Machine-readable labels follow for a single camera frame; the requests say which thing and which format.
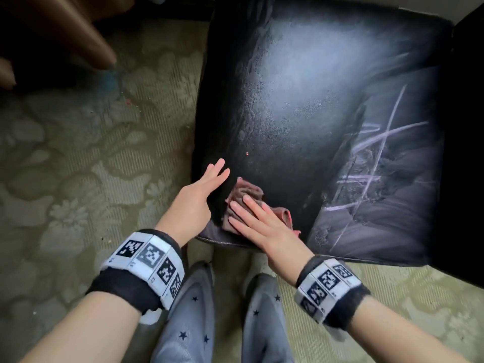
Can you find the person's left hand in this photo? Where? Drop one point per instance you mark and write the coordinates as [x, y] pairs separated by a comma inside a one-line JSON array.
[[189, 211]]

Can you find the person's right hand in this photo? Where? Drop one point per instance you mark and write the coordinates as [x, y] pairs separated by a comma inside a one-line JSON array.
[[276, 241]]

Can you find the brown cleaning cloth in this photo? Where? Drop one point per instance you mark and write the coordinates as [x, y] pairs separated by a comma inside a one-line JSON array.
[[245, 189]]

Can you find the black leather chair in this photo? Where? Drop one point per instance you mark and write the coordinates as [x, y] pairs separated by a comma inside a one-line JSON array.
[[302, 90]]

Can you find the person's right forearm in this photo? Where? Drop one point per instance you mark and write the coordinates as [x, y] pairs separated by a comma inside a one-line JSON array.
[[397, 336]]

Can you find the person's left forearm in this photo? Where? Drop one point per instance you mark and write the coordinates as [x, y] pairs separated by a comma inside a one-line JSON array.
[[87, 332]]

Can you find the beige curtain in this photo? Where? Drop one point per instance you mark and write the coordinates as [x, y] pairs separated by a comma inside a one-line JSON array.
[[75, 30]]

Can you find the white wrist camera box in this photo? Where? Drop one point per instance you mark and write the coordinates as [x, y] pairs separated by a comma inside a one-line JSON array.
[[340, 334], [150, 317]]

